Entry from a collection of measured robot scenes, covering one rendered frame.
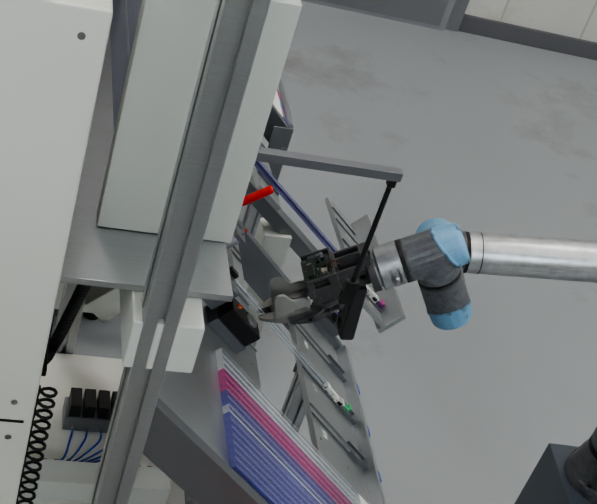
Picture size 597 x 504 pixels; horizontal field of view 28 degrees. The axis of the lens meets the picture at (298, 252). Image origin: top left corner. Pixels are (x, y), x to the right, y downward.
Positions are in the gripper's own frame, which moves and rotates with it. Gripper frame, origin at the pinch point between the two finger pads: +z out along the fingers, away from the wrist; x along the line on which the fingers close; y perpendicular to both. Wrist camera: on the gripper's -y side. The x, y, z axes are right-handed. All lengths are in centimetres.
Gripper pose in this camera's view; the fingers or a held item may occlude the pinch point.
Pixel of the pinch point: (266, 315)
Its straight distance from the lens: 204.4
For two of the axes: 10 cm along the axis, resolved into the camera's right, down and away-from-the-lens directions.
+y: -2.9, -7.1, -6.4
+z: -9.5, 3.1, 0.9
